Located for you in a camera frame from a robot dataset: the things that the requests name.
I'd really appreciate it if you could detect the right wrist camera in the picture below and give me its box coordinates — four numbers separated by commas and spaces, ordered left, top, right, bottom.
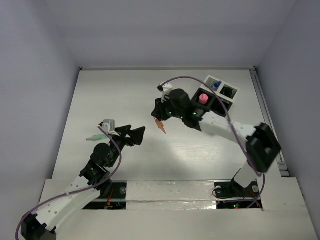
157, 83, 173, 103

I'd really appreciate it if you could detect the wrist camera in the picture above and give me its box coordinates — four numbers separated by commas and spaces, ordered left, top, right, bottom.
98, 119, 116, 134
157, 83, 173, 103

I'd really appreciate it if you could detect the orange translucent highlighter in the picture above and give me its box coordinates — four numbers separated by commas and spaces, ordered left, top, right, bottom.
155, 119, 167, 134

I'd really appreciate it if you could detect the blue cap black highlighter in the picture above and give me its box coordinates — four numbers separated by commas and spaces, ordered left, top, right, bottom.
214, 81, 222, 88

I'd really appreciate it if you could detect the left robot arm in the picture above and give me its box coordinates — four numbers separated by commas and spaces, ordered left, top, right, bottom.
15, 124, 146, 240

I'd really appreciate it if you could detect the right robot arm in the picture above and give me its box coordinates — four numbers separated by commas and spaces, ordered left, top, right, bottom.
151, 89, 281, 196

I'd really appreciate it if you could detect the white organizer box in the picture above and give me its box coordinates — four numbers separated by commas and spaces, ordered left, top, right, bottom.
200, 75, 239, 103

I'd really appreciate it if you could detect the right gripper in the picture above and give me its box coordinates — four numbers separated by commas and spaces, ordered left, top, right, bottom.
151, 94, 184, 122

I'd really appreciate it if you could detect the pink cap black highlighter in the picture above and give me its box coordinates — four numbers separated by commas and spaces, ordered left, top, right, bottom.
198, 93, 209, 105

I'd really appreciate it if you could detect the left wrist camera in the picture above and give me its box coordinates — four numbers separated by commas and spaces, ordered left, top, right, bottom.
98, 119, 116, 134

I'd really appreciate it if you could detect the black slotted organizer box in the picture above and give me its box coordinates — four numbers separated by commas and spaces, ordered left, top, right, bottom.
191, 86, 237, 117

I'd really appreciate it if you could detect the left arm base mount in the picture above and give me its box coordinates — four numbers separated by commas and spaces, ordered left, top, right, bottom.
83, 181, 127, 210

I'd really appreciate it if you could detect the green translucent highlighter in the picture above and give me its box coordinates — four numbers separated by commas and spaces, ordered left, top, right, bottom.
86, 134, 108, 142

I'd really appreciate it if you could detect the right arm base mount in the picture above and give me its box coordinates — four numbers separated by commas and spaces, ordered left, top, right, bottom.
211, 167, 266, 210

